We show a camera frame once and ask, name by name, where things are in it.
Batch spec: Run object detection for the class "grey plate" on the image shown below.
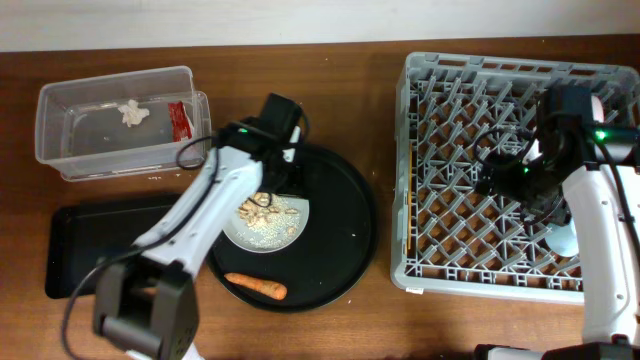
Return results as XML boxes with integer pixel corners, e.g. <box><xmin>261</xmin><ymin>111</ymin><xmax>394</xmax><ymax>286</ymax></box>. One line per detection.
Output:
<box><xmin>223</xmin><ymin>192</ymin><xmax>310</xmax><ymax>254</ymax></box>

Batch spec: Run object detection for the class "peanut shells and rice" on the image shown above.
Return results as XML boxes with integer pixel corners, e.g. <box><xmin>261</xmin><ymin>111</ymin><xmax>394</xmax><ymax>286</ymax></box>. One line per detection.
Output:
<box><xmin>236</xmin><ymin>192</ymin><xmax>301</xmax><ymax>250</ymax></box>

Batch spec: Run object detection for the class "blue cup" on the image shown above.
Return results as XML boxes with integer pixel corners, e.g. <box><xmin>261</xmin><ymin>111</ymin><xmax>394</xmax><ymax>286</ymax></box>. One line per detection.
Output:
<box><xmin>545</xmin><ymin>221</ymin><xmax>579</xmax><ymax>257</ymax></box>

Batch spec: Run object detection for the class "red snack wrapper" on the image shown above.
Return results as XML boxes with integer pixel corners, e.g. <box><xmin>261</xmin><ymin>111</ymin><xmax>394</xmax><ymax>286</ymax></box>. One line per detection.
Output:
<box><xmin>168</xmin><ymin>101</ymin><xmax>194</xmax><ymax>142</ymax></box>

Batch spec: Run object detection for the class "orange carrot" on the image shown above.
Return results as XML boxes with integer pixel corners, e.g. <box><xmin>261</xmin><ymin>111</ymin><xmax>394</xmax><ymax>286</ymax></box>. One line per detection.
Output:
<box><xmin>224</xmin><ymin>273</ymin><xmax>288</xmax><ymax>300</ymax></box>

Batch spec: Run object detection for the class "wooden chopstick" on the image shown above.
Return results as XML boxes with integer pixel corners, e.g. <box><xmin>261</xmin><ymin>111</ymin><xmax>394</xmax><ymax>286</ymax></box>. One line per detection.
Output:
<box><xmin>405</xmin><ymin>143</ymin><xmax>413</xmax><ymax>256</ymax></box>

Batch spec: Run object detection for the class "white tissue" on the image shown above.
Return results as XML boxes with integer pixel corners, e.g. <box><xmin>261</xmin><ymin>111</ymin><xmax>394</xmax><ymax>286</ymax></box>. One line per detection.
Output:
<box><xmin>118</xmin><ymin>99</ymin><xmax>150</xmax><ymax>127</ymax></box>

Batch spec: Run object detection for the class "pink bowl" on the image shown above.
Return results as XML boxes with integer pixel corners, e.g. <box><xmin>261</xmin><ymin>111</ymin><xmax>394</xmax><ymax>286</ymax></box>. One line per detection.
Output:
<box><xmin>591</xmin><ymin>95</ymin><xmax>604</xmax><ymax>123</ymax></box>

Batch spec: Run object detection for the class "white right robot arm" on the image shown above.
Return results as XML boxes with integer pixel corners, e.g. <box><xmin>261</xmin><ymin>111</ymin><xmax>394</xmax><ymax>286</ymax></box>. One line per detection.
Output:
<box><xmin>476</xmin><ymin>125</ymin><xmax>639</xmax><ymax>359</ymax></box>

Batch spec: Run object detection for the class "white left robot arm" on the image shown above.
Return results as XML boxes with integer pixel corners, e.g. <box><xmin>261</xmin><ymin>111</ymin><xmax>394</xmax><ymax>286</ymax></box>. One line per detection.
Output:
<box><xmin>90</xmin><ymin>117</ymin><xmax>310</xmax><ymax>359</ymax></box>

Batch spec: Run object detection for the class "grey dishwasher rack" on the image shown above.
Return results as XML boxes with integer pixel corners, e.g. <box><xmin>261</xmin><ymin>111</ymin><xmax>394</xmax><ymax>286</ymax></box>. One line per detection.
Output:
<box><xmin>390</xmin><ymin>52</ymin><xmax>639</xmax><ymax>305</ymax></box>

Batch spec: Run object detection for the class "clear plastic waste bin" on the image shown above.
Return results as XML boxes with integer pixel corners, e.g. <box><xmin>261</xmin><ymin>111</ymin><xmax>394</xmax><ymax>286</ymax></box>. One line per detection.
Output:
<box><xmin>35</xmin><ymin>66</ymin><xmax>211</xmax><ymax>182</ymax></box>

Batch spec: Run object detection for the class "round black serving tray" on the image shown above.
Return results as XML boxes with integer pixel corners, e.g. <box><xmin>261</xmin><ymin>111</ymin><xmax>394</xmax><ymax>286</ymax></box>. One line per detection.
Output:
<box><xmin>207</xmin><ymin>145</ymin><xmax>378</xmax><ymax>313</ymax></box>

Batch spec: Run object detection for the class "black rectangular tray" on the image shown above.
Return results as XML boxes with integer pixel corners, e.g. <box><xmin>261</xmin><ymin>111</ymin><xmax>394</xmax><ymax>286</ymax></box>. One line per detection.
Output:
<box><xmin>44</xmin><ymin>193</ymin><xmax>179</xmax><ymax>299</ymax></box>

